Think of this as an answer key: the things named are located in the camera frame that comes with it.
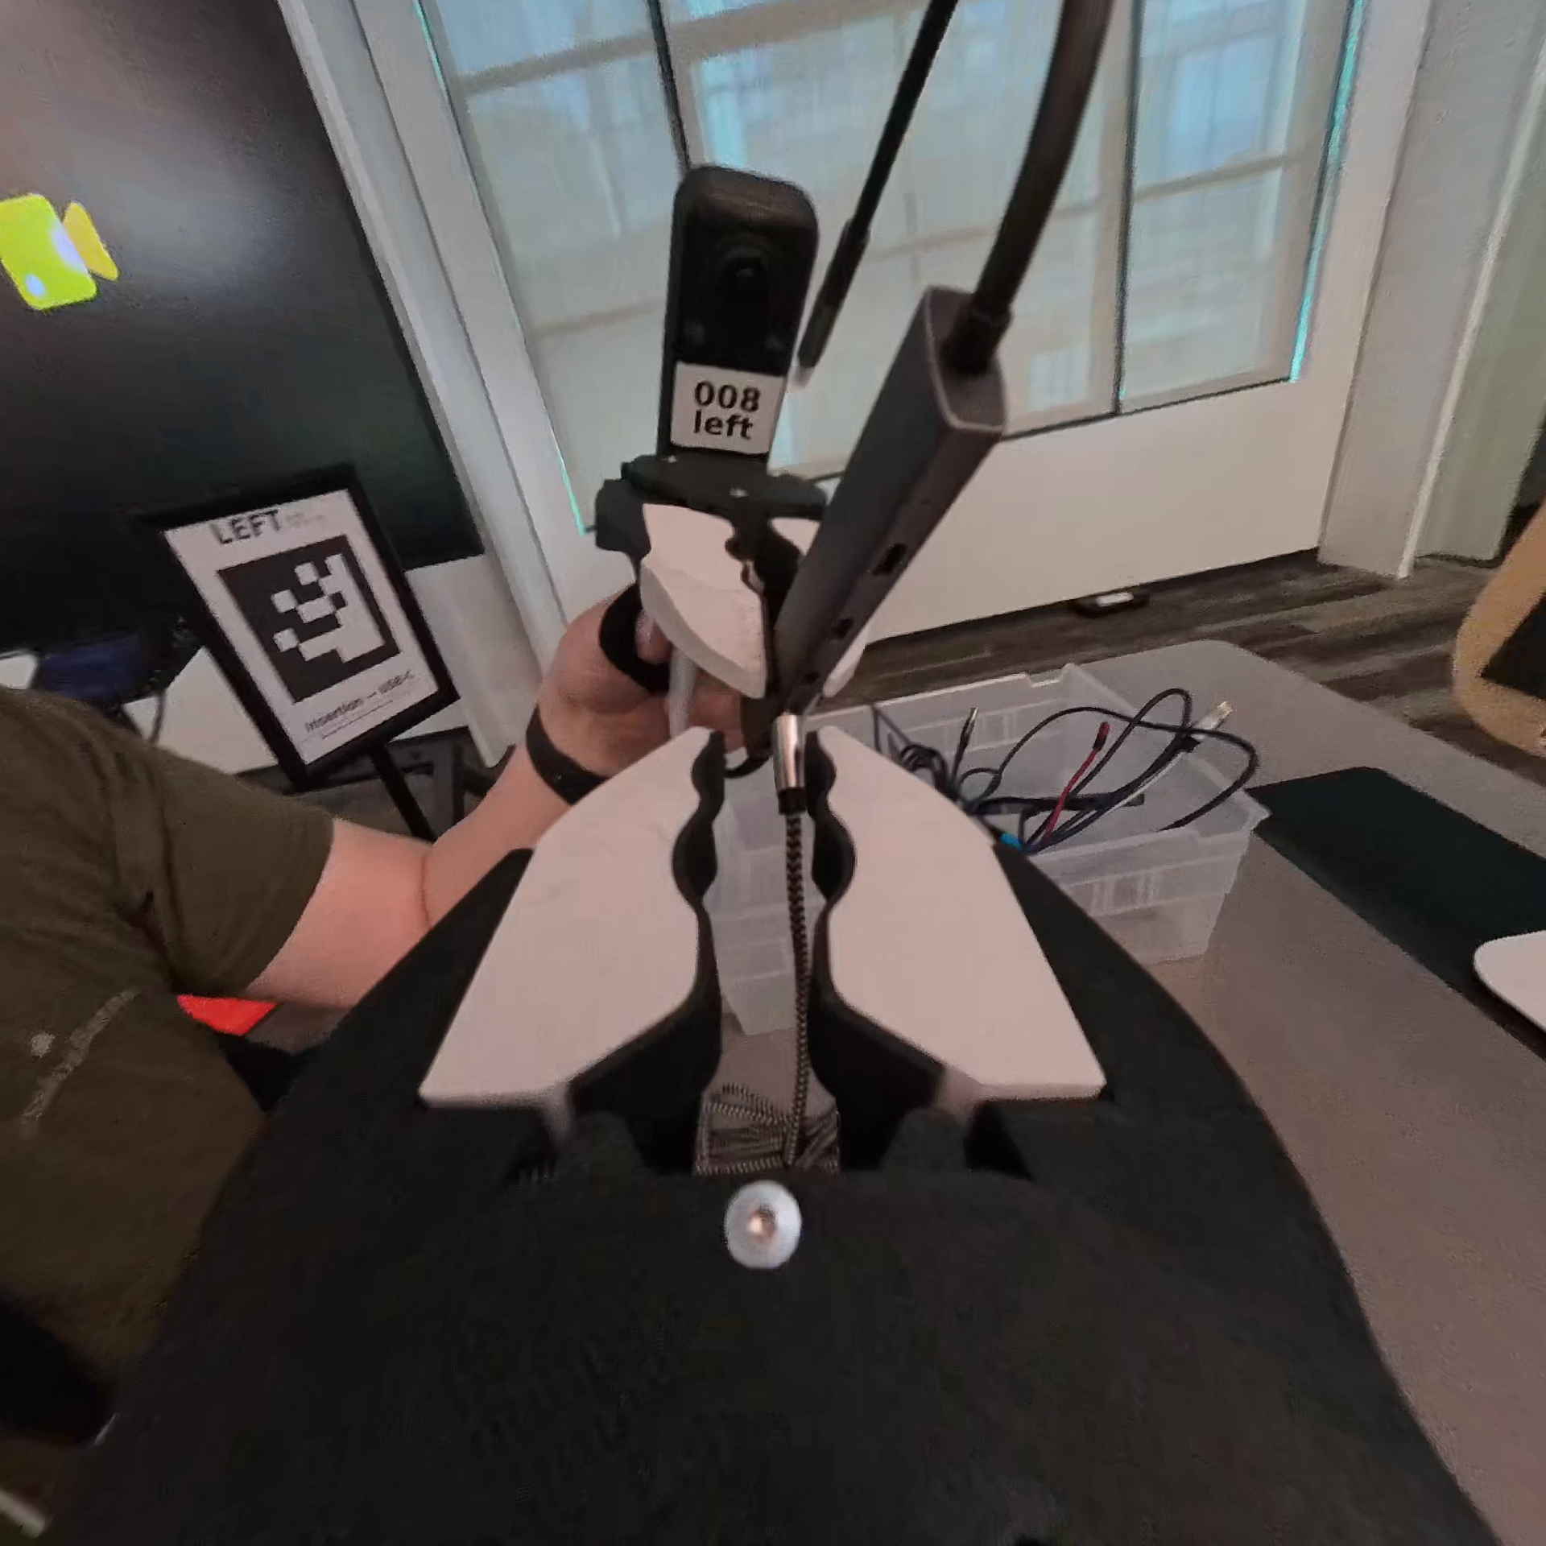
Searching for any clear plastic bin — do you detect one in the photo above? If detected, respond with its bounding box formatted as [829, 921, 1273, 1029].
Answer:
[704, 661, 1272, 1037]

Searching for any framed marker tag sign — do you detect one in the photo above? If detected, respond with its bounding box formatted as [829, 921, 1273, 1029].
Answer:
[140, 465, 464, 792]

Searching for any small dark grey hub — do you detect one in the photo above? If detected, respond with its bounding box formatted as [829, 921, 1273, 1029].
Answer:
[770, 287, 1008, 726]

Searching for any black stand with small screen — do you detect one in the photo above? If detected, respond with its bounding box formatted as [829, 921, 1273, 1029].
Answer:
[0, 615, 208, 739]

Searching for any white tablet stand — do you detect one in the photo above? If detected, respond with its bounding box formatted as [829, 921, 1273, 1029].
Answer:
[1475, 933, 1546, 1033]

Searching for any person's left forearm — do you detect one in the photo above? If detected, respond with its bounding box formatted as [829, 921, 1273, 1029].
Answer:
[261, 773, 571, 1010]

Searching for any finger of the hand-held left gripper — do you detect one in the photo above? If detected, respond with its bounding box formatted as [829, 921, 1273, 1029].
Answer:
[820, 610, 873, 705]
[639, 505, 772, 703]

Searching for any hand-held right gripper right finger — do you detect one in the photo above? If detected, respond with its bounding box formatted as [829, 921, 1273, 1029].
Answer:
[812, 726, 1112, 1128]

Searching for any black wristband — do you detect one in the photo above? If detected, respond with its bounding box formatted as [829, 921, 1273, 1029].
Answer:
[523, 710, 609, 805]

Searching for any black hub cable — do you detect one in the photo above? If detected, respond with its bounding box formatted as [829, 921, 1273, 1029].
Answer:
[791, 0, 1116, 391]

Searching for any grey white braided cable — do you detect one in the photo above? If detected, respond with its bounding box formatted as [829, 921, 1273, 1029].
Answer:
[694, 710, 844, 1176]

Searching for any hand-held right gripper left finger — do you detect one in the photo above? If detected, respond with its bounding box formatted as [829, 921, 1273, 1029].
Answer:
[419, 727, 726, 1121]

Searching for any person's left hand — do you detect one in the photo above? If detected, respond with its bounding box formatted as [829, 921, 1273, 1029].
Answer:
[538, 598, 730, 781]

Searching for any large black television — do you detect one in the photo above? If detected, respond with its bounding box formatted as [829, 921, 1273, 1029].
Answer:
[0, 0, 485, 659]

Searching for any large grid window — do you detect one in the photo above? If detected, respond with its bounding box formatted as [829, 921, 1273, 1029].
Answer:
[417, 0, 1372, 479]

